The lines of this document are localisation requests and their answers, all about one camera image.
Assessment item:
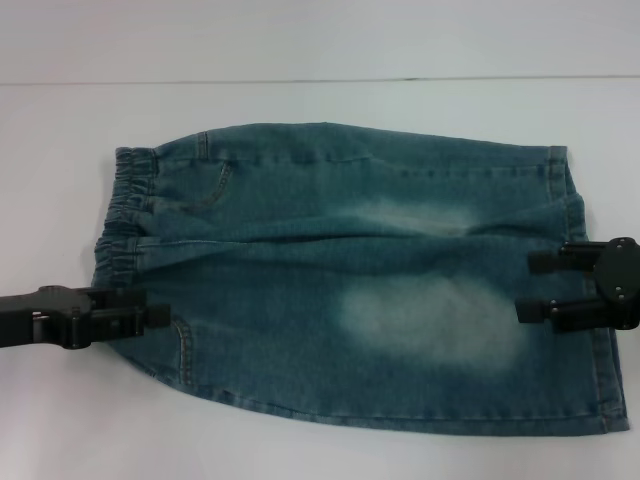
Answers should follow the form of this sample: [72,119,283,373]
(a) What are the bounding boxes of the blue denim shorts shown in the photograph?
[97,121,632,435]

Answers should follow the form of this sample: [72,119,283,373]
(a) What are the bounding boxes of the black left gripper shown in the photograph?
[0,284,173,352]

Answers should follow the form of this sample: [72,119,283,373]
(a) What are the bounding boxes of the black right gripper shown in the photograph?
[515,236,640,333]

